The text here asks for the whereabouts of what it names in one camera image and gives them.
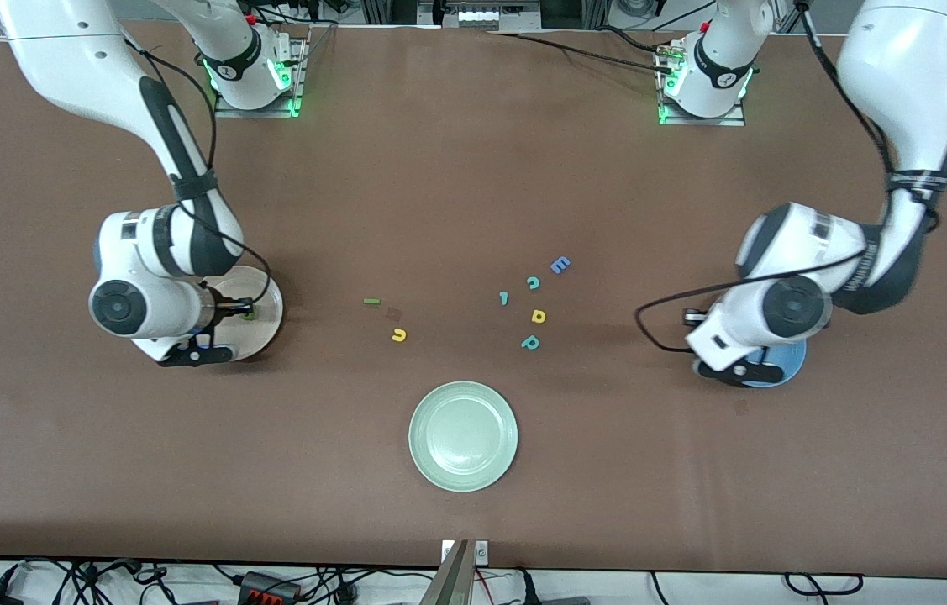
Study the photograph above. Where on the aluminium equipment rack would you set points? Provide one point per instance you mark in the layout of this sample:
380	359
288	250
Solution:
481	15

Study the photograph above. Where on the pale green round plate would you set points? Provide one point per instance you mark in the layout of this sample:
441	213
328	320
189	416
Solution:
463	437

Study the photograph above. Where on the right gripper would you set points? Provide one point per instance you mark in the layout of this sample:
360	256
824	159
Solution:
225	308

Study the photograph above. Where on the blue round plate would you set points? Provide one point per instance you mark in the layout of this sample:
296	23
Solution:
792	361

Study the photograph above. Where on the black power strip red switches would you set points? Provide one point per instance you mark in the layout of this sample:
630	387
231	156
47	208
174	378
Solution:
271	588

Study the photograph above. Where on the pale brown round plate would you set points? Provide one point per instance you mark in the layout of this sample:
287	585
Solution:
267	294

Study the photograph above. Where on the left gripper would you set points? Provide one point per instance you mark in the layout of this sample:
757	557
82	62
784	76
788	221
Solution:
689	316

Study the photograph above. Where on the blue foam letter E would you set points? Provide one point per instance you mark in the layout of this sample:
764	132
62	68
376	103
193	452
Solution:
555	266

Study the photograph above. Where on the white metal bracket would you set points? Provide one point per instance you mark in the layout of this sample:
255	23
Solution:
481	552

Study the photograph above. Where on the aluminium camera mast profile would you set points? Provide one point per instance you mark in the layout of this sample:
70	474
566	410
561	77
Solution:
448	584

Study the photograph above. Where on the teal foam letter P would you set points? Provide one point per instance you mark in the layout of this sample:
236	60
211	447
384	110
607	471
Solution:
526	344

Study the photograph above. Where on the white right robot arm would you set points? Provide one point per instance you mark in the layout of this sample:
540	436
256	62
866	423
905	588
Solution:
70	59

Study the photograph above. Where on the brown table cover sheet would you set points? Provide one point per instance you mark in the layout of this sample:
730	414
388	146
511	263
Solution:
103	462

